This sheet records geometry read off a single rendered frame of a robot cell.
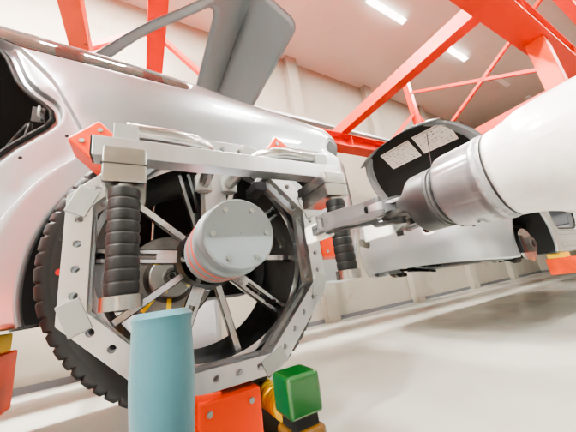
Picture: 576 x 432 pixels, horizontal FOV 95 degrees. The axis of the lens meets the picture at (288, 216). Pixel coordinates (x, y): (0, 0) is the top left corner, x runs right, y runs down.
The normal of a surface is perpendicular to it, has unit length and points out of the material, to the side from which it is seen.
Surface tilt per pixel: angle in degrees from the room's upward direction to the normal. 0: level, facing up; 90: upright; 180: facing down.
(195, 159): 90
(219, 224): 90
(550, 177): 121
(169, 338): 88
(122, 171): 90
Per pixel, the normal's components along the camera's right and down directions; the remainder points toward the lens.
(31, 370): 0.49, -0.29
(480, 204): -0.56, 0.63
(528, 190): -0.72, 0.65
